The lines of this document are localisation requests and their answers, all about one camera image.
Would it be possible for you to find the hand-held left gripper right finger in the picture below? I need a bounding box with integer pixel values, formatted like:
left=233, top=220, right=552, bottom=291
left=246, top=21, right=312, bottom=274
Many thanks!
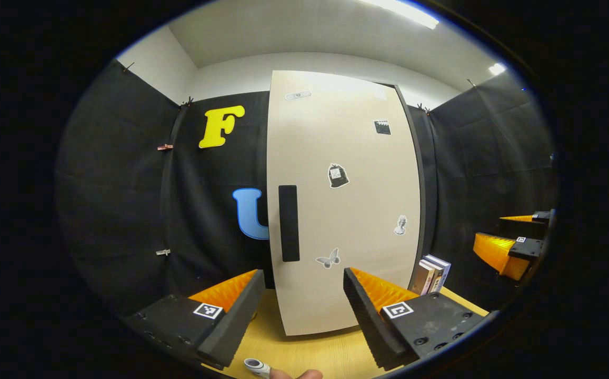
left=342, top=267, right=490, bottom=371

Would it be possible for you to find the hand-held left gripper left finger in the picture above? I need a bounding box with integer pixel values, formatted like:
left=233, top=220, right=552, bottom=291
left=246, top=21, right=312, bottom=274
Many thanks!
left=124, top=269, right=266, bottom=370

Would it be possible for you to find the white bottle green label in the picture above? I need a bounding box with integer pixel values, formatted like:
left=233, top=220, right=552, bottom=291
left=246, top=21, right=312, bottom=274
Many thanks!
left=243, top=357, right=273, bottom=379

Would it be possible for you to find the beige cabinet door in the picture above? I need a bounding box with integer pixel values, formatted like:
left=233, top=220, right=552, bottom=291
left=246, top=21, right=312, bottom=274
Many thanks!
left=266, top=69, right=422, bottom=336

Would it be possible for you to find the lavender-spine book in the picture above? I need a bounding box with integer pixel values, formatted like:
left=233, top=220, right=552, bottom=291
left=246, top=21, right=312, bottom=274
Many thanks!
left=424, top=254, right=452, bottom=292

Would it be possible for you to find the beige-spine book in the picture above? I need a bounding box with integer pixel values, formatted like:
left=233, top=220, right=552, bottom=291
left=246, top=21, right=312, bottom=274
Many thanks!
left=420, top=258, right=444, bottom=294

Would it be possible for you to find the white-spine book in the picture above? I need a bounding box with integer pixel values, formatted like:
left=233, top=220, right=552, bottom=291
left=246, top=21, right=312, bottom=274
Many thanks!
left=411, top=261, right=435, bottom=296

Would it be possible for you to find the black backdrop cloth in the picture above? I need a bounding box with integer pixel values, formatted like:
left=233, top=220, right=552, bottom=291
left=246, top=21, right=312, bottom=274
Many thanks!
left=54, top=59, right=557, bottom=316

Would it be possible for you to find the long ceiling light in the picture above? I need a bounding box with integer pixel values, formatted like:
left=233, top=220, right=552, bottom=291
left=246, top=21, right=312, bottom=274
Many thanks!
left=360, top=0, right=441, bottom=30

